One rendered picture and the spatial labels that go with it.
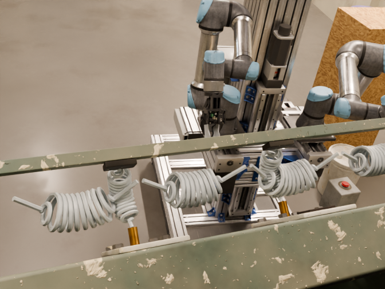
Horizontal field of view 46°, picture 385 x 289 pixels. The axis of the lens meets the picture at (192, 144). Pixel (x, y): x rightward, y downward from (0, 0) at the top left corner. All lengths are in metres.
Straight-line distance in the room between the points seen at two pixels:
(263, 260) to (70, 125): 3.55
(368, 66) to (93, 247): 1.98
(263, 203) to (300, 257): 2.54
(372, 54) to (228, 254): 1.59
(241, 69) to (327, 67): 2.19
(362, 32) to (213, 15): 1.74
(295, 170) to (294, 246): 0.21
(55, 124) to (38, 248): 1.38
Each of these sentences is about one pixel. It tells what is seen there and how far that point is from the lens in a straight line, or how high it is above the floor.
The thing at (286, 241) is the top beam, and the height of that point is 1.86.
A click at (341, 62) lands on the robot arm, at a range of 2.04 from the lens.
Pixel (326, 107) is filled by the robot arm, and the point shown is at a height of 1.21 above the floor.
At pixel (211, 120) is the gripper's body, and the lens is 1.69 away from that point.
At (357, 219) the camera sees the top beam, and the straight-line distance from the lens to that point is 0.77.
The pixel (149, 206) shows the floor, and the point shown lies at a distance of 3.35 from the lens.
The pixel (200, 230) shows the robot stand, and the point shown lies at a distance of 2.95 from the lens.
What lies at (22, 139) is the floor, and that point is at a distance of 4.00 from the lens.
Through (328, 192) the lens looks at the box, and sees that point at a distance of 2.43.
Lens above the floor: 2.35
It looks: 36 degrees down
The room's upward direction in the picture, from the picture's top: 9 degrees clockwise
